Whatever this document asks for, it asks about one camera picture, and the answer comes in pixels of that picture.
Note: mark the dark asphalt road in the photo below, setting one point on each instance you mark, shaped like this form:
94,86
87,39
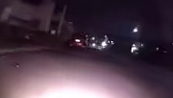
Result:
103,78

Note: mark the street lamp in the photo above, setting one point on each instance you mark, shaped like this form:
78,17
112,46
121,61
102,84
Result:
135,30

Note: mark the pale kerb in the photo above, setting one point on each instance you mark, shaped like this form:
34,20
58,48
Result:
6,51

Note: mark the car with red tail lights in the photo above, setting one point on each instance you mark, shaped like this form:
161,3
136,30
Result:
78,41

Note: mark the pole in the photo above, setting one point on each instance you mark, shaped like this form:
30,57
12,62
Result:
61,20

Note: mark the vehicle with bright headlights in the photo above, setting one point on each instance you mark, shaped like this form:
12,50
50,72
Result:
98,43

